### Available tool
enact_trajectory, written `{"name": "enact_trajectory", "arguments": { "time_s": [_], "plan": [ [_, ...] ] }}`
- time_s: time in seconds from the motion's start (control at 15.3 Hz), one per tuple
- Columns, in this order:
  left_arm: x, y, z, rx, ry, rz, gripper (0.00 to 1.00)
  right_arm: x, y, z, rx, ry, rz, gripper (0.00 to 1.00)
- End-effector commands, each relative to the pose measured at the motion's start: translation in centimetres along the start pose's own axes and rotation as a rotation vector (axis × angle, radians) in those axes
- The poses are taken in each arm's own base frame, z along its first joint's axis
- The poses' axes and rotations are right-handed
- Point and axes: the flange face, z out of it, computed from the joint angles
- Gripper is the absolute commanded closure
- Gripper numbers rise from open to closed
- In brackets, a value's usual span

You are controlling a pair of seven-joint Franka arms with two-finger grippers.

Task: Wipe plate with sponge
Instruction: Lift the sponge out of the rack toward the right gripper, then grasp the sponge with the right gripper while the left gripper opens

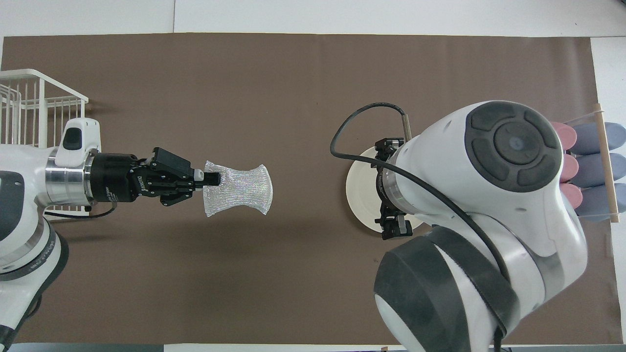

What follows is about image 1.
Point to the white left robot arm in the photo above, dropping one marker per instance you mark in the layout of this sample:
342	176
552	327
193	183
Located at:
68	181

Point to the cream round plate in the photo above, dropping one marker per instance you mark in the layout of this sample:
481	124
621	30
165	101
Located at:
362	190

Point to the blue cup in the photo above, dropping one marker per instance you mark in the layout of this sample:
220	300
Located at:
594	201
594	139
594	171

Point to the brown table mat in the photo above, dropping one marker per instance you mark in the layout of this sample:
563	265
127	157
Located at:
244	73

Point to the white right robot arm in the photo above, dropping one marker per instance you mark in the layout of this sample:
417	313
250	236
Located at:
489	205

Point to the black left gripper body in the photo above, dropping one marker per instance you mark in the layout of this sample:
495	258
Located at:
115	178

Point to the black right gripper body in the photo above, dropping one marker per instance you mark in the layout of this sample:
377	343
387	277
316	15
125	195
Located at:
384	186

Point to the pink cup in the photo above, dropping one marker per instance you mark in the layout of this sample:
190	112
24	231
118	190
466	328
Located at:
572	167
565	135
574	195

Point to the silver mesh sponge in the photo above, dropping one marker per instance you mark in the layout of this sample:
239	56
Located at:
239	190

